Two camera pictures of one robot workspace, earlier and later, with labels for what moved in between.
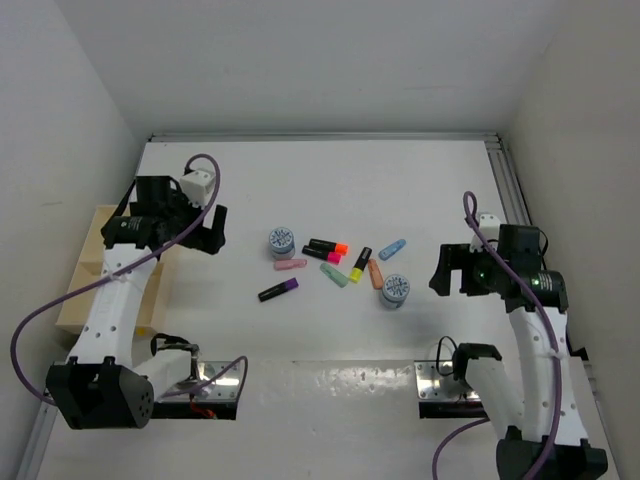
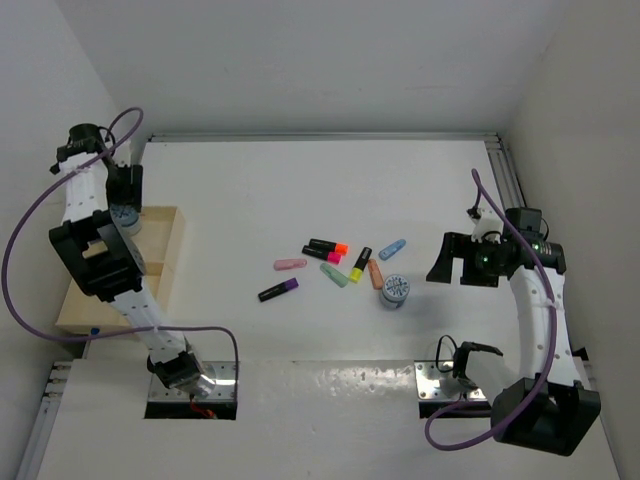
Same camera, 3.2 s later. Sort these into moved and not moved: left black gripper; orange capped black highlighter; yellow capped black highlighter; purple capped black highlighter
Moved: left black gripper
Not moved: purple capped black highlighter; yellow capped black highlighter; orange capped black highlighter
